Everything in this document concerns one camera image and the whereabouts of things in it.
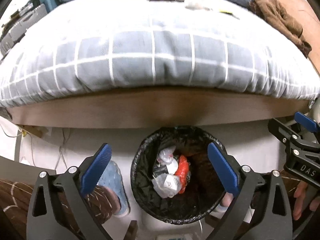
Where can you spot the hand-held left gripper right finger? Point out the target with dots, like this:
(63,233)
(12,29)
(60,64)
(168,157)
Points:
(223,171)

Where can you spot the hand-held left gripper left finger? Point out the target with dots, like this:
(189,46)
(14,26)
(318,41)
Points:
(96,172)

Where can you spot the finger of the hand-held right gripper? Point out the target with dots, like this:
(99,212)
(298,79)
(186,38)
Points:
(306,121)
(282,130)

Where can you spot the red plastic wrapper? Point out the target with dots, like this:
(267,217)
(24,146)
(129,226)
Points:
(182,170)

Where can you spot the white paper cup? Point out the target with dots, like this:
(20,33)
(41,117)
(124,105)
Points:
(172,167)

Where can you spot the wastebasket with black liner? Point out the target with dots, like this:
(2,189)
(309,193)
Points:
(190,212)

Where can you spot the clear bag with white box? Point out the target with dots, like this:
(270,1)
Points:
(170,183)

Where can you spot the white plastic bag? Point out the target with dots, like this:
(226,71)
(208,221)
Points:
(166,155)

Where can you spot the black wrapper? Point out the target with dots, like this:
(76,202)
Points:
(160,171)

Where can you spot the yellow wrapper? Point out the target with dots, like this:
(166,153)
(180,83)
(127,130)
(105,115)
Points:
(226,12)

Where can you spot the person's right hand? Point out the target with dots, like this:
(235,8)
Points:
(301,200)

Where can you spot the fluffy blue slipper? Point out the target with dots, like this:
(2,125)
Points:
(112,177)
(223,208)

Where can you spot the person's left leg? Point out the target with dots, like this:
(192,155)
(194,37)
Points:
(100,205)

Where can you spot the brown cardboard piece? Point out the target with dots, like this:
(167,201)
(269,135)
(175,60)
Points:
(35,131)

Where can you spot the yellow plug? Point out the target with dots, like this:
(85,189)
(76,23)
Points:
(23,133)

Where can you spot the bed with grey checked sheet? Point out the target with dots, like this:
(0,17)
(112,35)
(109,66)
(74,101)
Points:
(160,110)

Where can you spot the brown fleece garment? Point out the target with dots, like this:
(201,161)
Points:
(275,12)

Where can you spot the grey suitcase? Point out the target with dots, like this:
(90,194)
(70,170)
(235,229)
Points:
(25,22)

